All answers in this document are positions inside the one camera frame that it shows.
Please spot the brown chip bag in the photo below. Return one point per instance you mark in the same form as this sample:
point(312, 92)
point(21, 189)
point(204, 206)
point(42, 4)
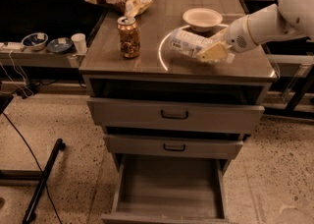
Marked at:
point(129, 8)

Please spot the middle grey drawer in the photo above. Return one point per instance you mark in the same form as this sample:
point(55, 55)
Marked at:
point(214, 149)

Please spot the white paper bowl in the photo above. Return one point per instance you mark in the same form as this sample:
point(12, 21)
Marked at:
point(202, 19)

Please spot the grey side shelf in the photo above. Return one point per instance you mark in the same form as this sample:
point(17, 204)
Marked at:
point(42, 58)

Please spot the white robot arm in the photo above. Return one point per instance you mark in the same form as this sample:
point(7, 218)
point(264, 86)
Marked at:
point(286, 20)

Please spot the grey drawer cabinet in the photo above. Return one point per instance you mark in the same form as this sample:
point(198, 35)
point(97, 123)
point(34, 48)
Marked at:
point(161, 74)

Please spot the grey drawer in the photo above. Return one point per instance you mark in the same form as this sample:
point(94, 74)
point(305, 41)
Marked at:
point(175, 116)
point(214, 149)
point(168, 190)

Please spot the top grey drawer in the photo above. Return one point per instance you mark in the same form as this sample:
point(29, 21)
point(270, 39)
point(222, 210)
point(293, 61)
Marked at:
point(175, 116)

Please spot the white bowl with blue inside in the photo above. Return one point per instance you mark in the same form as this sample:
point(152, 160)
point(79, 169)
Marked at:
point(35, 41)

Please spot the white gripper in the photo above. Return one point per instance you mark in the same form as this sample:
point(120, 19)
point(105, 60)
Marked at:
point(235, 36)

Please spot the white paper cup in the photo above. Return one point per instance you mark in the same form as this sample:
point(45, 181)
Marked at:
point(79, 42)

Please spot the blue plastic bottle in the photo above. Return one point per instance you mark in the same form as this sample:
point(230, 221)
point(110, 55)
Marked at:
point(188, 43)

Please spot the dark blue bowl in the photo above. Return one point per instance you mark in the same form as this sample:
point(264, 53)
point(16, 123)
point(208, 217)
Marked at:
point(60, 45)

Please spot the white power strip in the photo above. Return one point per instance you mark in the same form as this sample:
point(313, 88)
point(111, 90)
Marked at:
point(15, 46)

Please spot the black stand leg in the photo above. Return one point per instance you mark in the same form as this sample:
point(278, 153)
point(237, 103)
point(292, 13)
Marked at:
point(42, 182)

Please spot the bottom grey drawer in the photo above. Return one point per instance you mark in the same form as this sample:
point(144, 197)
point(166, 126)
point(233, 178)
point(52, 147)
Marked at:
point(168, 190)

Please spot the brown drink can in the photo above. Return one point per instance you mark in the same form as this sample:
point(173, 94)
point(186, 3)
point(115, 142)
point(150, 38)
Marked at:
point(129, 37)

